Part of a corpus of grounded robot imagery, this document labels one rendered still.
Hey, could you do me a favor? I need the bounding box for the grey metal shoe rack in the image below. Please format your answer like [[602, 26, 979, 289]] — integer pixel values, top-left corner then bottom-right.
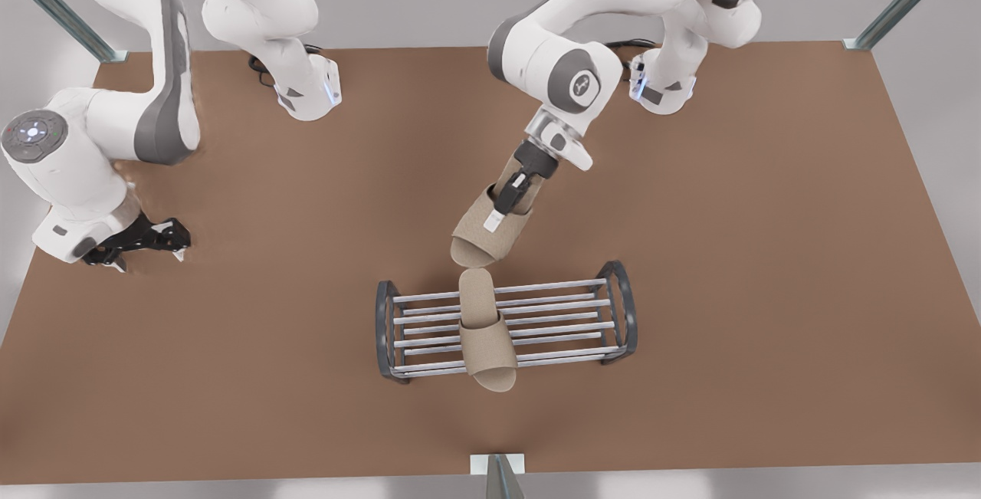
[[375, 259, 639, 386]]

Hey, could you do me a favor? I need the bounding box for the black cable loop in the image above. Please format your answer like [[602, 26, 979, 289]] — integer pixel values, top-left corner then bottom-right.
[[604, 38, 661, 64], [248, 44, 324, 90]]

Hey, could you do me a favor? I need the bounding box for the beige slipper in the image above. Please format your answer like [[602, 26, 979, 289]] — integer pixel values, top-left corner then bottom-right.
[[450, 154, 547, 269], [457, 268, 520, 393]]

